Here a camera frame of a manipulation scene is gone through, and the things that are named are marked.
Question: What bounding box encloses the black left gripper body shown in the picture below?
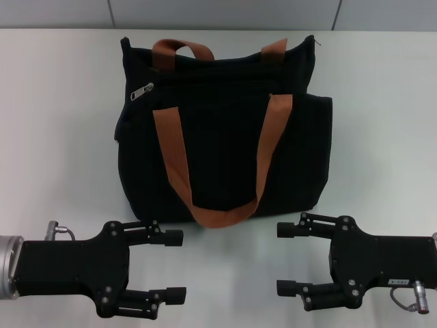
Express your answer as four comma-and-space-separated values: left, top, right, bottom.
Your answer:
15, 220, 131, 319

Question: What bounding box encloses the right gripper cable with connector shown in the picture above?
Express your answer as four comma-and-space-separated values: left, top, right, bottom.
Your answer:
391, 279, 433, 315

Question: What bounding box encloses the left gripper cable with connector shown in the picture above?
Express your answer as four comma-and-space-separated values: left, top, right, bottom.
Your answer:
45, 220, 76, 242

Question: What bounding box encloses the gripper cable with connector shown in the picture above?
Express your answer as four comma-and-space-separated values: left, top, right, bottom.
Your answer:
45, 220, 76, 242
391, 279, 433, 315

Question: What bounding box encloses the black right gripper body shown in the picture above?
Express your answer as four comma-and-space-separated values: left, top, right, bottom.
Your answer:
326, 215, 437, 312

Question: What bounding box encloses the black bag with brown handles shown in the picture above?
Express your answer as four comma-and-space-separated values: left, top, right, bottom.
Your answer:
114, 33, 334, 229

